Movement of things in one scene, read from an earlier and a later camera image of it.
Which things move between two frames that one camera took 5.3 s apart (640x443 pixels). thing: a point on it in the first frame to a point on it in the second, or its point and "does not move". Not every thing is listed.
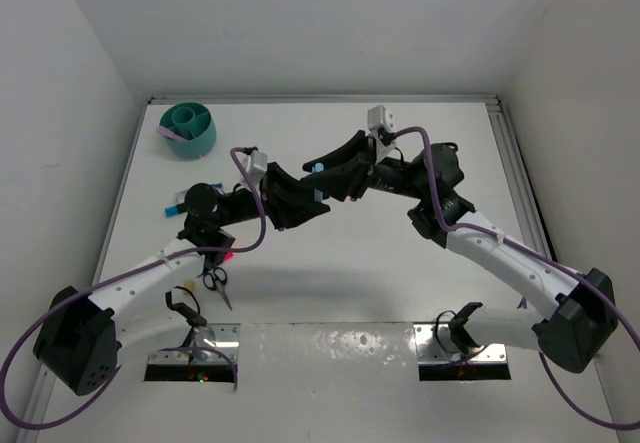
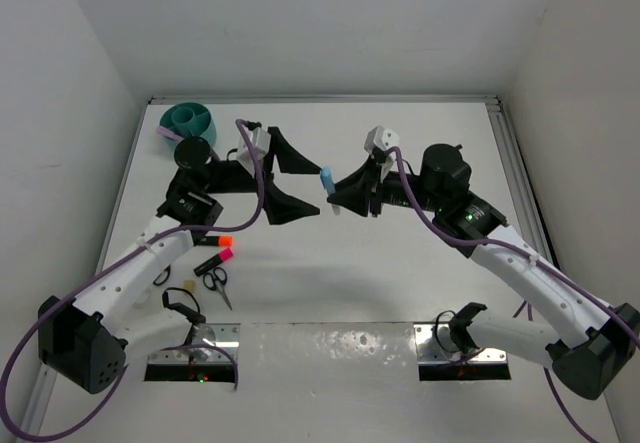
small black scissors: (215, 281) does not move
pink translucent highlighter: (170, 133) does not move
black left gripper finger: (287, 189) to (290, 160)
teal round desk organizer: (194, 121) does not move
